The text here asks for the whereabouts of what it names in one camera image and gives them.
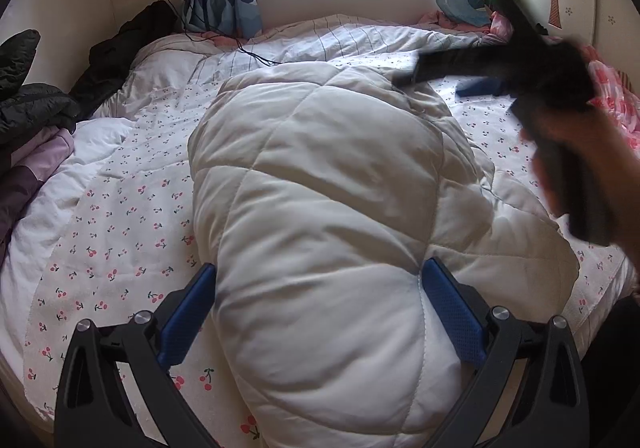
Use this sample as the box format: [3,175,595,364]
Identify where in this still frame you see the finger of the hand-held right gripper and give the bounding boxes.
[455,76,522,99]
[392,44,508,87]

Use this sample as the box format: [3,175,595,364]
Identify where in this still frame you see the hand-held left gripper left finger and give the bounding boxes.
[54,263,221,448]

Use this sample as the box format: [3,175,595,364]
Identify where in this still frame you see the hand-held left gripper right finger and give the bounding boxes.
[421,257,591,448]

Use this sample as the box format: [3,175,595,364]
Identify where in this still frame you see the cream quilted duvet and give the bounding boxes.
[187,62,581,448]

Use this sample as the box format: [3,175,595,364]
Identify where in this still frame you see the person's right hand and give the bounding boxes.
[530,102,633,243]

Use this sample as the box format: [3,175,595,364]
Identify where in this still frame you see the light pink cloth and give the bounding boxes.
[416,10,515,37]

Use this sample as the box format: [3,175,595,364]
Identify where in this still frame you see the cherry print bed sheet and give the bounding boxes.
[22,45,636,448]

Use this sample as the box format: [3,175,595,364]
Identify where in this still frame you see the purple garment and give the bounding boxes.
[0,128,76,249]

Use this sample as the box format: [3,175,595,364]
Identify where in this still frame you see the black puffer jacket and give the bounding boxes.
[0,29,81,143]

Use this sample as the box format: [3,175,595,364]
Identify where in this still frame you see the black cable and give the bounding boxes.
[162,0,283,66]

